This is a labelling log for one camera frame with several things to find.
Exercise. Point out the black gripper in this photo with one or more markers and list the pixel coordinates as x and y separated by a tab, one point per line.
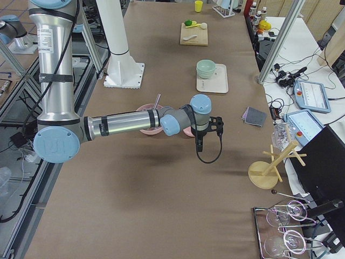
199	134

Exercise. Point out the small pink bowl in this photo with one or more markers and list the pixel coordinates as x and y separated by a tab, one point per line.
187	131

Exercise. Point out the white ceramic spoon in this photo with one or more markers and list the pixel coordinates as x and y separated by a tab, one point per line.
189	37

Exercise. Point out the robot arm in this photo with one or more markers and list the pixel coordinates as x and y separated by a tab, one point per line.
63	125

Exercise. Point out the large pink bowl with ice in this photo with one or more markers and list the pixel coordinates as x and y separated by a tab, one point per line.
149	131

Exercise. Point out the metal ice scoop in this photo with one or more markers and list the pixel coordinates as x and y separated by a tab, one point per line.
157	101

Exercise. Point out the cream rectangular serving tray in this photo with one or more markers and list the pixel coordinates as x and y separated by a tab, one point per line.
217	83

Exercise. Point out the grey folded cloth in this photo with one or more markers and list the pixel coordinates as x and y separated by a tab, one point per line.
254	117

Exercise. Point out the green stacked bowls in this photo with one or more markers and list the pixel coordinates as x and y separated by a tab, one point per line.
205	68

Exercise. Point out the wooden mug tree stand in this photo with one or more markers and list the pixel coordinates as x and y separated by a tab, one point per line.
266	175

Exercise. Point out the bamboo cutting board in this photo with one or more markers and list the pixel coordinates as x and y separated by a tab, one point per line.
201	40

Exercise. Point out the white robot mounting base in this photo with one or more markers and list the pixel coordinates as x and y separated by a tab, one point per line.
122	71

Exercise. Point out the yellow plastic knife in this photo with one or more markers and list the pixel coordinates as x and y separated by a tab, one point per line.
193	26

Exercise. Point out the green toy lime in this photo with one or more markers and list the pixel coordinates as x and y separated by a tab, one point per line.
188	23

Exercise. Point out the blue teach pendant tablet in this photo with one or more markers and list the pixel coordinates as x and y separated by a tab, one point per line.
311	95

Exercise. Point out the wine glass rack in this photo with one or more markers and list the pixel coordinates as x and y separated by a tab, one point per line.
279	228

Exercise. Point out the black monitor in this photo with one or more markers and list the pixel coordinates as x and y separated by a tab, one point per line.
323	174

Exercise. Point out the cup rack with pastel cups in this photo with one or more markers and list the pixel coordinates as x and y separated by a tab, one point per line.
227	8

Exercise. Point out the yellow plastic cup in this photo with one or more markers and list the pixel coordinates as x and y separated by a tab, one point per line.
198	5

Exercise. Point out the aluminium frame post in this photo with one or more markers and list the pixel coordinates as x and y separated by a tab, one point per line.
284	32

